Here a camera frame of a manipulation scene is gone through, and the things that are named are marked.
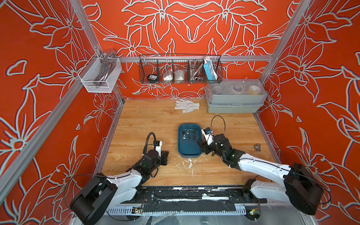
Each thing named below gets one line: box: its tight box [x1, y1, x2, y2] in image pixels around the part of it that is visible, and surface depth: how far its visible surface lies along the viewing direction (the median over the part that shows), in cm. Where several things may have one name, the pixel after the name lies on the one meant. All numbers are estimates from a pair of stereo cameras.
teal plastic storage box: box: [177, 123, 203, 159], surface depth 97 cm
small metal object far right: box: [254, 143, 262, 152], surface depth 92 cm
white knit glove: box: [174, 98, 200, 114], surface depth 116 cm
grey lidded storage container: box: [205, 79, 268, 114], surface depth 103 cm
